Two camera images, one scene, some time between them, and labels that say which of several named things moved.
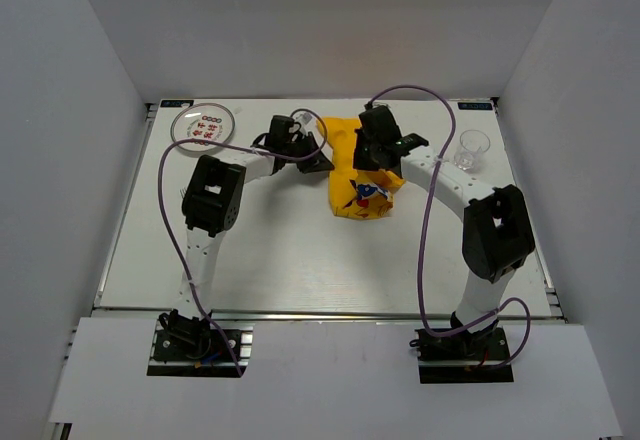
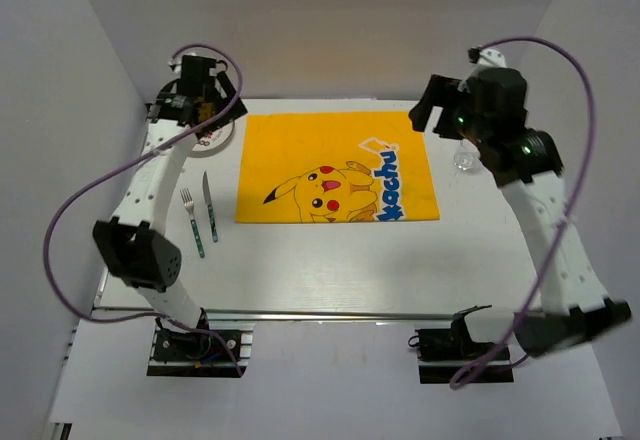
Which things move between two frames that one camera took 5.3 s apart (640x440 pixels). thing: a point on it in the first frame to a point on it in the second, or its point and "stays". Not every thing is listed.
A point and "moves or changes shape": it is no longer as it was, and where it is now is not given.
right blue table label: x=475 y=106 stays
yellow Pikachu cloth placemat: x=354 y=192 moves or changes shape
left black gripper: x=317 y=163 to x=226 y=85
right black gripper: x=359 y=162 to x=441 y=93
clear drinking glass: x=472 y=144 stays
